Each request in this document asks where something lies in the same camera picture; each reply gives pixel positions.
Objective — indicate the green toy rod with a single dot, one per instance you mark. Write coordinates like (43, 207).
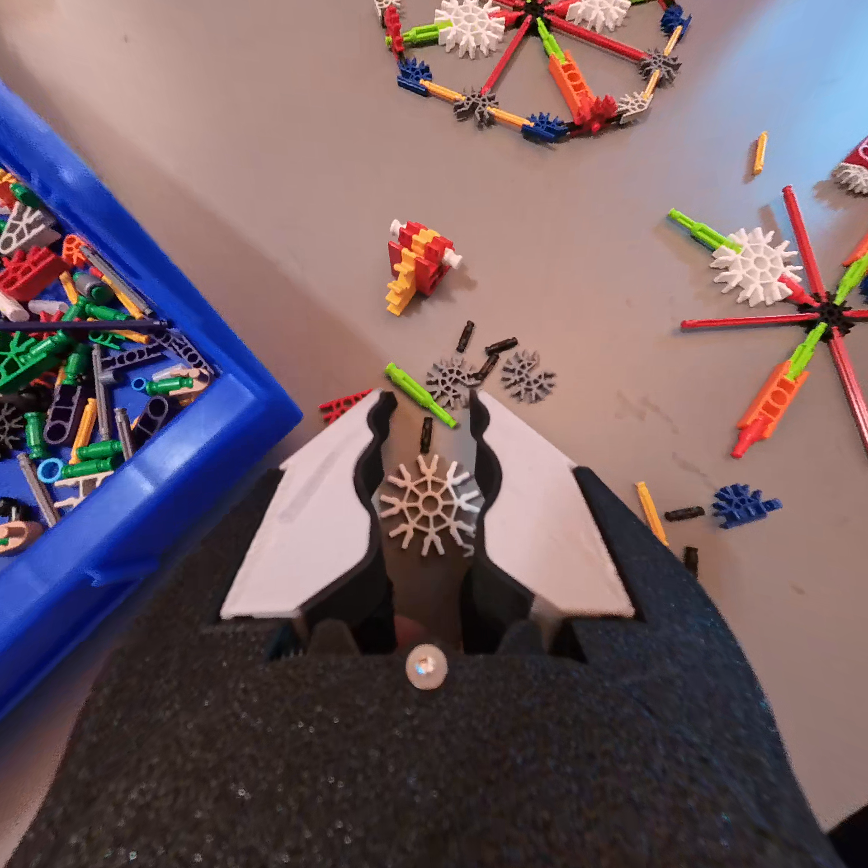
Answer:
(420, 395)
(851, 278)

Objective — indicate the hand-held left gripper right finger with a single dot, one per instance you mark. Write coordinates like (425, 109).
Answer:
(556, 542)

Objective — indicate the orange ladder connector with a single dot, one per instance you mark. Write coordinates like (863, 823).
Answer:
(858, 251)

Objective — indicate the pale grey small connector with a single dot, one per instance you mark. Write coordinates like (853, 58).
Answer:
(853, 180)

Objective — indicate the heap of mixed toy pieces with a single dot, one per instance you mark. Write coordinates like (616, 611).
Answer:
(68, 339)

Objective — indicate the large white snowflake connector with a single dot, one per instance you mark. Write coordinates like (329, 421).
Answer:
(430, 505)

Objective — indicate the blue plastic bin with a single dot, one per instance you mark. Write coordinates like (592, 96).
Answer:
(169, 508)

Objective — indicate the blue snowflake connector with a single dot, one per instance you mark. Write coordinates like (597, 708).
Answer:
(742, 505)

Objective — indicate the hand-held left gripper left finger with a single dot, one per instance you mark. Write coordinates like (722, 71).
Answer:
(298, 536)

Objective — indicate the red yellow connector cluster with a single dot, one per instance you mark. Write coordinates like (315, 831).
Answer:
(420, 261)

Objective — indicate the colourful toy wheel model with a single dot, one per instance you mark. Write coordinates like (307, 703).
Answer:
(536, 7)

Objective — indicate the black short toy rod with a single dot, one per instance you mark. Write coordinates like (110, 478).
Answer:
(690, 559)
(685, 513)
(502, 346)
(426, 434)
(486, 366)
(465, 336)

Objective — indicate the small red fan connector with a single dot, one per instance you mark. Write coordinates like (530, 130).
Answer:
(346, 405)

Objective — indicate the dark grey snowflake connector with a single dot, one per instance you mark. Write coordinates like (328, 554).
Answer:
(451, 381)
(527, 375)

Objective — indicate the yellow toy rod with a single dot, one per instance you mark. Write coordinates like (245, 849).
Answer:
(651, 512)
(759, 152)

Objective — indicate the half-built spoke toy model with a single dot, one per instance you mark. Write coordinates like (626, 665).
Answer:
(827, 313)

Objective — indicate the light grey fan connector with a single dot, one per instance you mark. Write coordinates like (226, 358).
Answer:
(469, 483)

